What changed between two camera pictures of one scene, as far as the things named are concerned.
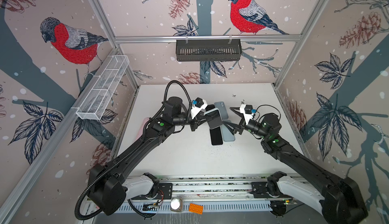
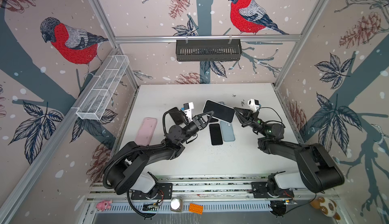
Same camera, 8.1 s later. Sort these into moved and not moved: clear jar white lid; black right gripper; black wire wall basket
Moved: black right gripper
Not moved: black wire wall basket; clear jar white lid
